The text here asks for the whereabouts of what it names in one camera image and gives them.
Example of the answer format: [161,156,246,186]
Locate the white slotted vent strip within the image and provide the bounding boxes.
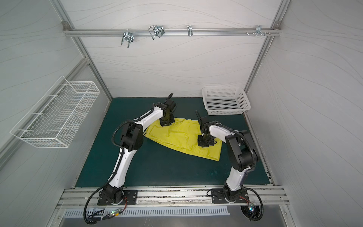
[63,206,230,218]

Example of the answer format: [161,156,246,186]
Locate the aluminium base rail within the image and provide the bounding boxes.
[56,185,290,209]

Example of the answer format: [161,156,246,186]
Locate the yellow long pants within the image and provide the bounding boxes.
[144,118,222,161]

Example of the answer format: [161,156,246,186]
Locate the white wire wall basket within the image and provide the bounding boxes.
[9,76,100,148]

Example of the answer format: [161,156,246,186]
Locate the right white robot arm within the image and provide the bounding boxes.
[196,112,258,203]

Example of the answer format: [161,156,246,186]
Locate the black base cable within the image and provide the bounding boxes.
[202,121,264,222]
[83,103,157,225]

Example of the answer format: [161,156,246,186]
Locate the right black base cable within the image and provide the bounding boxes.
[202,121,264,222]

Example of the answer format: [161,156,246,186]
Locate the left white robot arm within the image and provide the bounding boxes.
[100,96,176,205]

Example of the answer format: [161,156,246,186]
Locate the metal u-bolt clamp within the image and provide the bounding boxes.
[121,30,134,48]
[148,25,165,40]

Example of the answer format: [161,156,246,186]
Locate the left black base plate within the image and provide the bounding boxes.
[97,190,138,206]

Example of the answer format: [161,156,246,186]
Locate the left black base cable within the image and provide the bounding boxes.
[83,103,157,225]

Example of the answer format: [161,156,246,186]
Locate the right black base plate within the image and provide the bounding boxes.
[207,187,249,204]

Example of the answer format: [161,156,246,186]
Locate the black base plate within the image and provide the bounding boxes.
[207,187,249,204]
[97,190,138,206]

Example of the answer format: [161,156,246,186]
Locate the horizontal aluminium top rail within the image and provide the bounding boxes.
[63,27,282,37]

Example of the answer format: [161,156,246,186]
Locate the white plastic perforated basket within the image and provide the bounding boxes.
[202,87,251,115]

